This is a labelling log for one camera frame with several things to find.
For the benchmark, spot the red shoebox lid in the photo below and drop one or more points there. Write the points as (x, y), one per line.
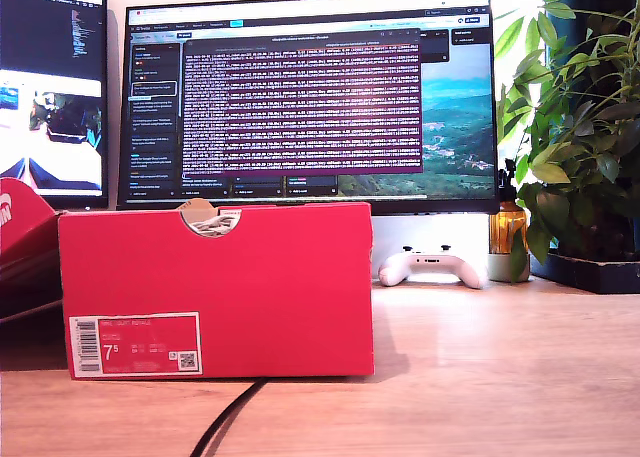
(25, 227)

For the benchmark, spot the small pale green pot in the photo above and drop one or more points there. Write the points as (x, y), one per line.
(497, 267)

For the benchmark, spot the red cardboard shoebox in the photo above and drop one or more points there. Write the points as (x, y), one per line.
(250, 292)

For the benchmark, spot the amber pump bottle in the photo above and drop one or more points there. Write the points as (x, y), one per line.
(505, 229)

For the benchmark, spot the white game controller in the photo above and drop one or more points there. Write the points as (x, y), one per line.
(400, 272)

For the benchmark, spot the white leather sneaker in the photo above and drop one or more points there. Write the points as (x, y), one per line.
(215, 225)

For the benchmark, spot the brown cardboard box insert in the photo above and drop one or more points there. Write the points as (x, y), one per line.
(197, 209)

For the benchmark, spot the wide black computer monitor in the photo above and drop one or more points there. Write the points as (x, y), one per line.
(460, 127)

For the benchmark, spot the black monitor showing code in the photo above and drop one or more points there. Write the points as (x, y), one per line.
(60, 27)

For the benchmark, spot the black rectangular planter tray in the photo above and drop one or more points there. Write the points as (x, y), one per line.
(600, 276)

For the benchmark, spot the green leafy houseplant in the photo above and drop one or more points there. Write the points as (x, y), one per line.
(575, 152)

